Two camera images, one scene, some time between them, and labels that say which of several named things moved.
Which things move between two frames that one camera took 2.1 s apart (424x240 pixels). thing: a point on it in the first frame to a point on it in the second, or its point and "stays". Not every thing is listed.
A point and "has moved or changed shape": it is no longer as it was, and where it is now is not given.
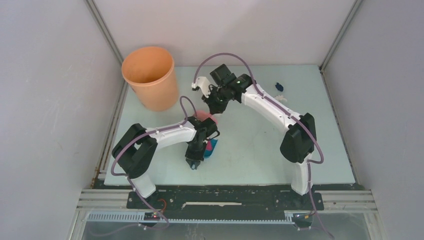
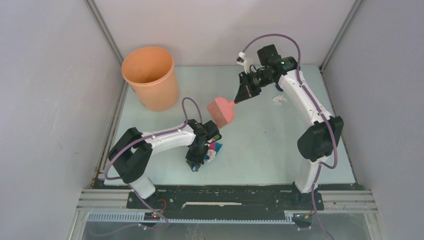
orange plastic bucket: [151, 72] stays
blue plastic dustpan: [208, 153] has moved or changed shape
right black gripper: [215, 108] to [246, 90]
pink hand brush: [203, 115] has moved or changed shape
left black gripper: [191, 158] stays
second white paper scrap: [280, 98] stays
